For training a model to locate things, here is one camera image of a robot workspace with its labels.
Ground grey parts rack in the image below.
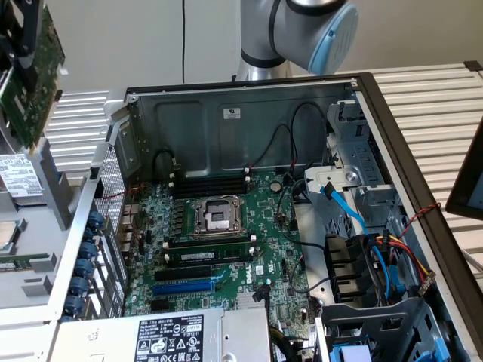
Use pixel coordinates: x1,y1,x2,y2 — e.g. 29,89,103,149
0,67,103,322

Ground blue SATA wire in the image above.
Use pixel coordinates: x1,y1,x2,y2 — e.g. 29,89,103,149
318,181,408,299

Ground green RAM stick with label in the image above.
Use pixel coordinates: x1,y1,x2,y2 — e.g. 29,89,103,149
168,247,254,264

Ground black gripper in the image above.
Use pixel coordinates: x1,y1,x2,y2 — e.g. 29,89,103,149
0,0,45,70

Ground black plastic fan shroud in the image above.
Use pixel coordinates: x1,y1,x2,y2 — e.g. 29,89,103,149
323,232,379,305

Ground CPU socket with metal frame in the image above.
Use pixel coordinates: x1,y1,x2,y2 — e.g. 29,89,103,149
189,194,247,240

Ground silver disk bay cage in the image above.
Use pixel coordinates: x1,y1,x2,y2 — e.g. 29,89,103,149
301,100,401,229

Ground long looped black wire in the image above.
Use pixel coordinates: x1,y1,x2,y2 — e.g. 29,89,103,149
249,100,330,171

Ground short looped black wire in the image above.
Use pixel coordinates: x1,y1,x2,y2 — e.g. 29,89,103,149
152,149,179,175

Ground hard disk with white label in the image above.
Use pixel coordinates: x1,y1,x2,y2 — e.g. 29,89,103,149
0,153,45,198

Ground green graphics card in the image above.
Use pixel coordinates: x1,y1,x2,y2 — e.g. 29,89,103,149
0,5,69,156

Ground yellow red black power wires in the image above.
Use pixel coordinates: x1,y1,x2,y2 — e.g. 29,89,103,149
371,232,435,297

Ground black RAM slot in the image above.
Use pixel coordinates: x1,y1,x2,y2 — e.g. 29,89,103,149
170,179,251,195
171,184,251,200
162,234,257,251
168,167,252,183
168,173,252,189

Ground silver chipset heatsink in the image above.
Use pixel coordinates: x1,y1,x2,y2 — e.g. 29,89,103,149
235,291,268,311

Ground green Dell motherboard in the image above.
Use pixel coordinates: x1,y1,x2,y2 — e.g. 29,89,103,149
119,168,322,362

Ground silver power supply with label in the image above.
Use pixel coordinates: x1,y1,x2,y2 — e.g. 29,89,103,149
48,304,273,362

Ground thin red wire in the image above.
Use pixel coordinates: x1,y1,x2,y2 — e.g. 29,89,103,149
100,182,149,237

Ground black long expansion slot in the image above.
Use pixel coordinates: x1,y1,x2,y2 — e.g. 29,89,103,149
153,265,213,283

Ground blue expansion slot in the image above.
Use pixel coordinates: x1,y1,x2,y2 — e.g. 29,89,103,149
152,280,215,298

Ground silver CPU chip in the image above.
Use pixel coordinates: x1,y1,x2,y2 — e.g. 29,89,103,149
0,219,20,254

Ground black cable on wall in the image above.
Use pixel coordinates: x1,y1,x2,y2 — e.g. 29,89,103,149
181,0,186,84

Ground black framed monitor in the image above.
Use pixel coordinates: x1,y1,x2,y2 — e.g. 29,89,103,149
444,115,483,224

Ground open PC case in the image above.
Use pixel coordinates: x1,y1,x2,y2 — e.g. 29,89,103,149
48,71,483,362

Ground grey drive cage with blue clips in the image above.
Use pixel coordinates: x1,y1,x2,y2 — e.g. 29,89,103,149
314,296,456,362

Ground black wire across motherboard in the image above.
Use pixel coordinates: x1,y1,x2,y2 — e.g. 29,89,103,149
276,179,330,296

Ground red black twisted wire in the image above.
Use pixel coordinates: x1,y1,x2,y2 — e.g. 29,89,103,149
398,201,442,239

